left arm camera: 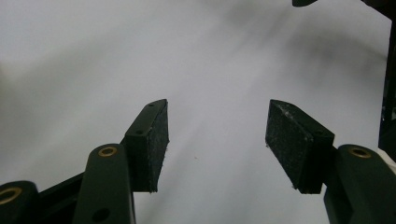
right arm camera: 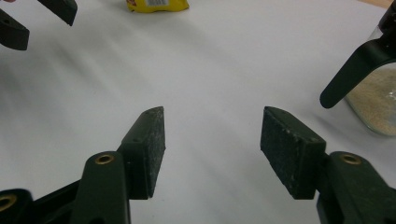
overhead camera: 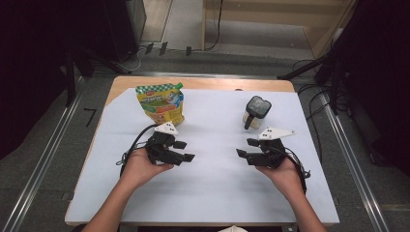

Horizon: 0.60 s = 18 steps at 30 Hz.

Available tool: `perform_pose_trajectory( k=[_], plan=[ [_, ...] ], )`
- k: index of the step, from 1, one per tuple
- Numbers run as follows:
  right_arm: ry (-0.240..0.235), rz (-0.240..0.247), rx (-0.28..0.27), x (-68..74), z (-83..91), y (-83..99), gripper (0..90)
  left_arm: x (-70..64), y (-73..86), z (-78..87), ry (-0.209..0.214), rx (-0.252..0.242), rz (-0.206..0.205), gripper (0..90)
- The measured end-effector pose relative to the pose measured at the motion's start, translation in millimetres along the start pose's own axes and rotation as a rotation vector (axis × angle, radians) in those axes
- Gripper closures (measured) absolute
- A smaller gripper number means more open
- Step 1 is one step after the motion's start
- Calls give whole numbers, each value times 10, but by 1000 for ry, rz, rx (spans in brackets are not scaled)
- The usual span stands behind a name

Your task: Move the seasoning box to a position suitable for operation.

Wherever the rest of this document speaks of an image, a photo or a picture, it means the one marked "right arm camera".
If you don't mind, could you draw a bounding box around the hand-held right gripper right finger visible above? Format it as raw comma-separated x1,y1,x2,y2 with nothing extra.
260,105,396,224

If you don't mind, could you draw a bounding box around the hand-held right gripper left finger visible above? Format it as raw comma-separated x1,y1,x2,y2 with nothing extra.
69,105,166,224

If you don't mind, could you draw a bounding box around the yellow green seasoning pouch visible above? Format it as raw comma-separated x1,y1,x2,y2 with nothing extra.
125,0,190,14

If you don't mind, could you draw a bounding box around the glass jar with black lid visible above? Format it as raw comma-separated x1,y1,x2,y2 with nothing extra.
319,0,396,137

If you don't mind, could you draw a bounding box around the wooden table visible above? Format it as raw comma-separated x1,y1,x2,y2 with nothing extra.
358,0,394,9

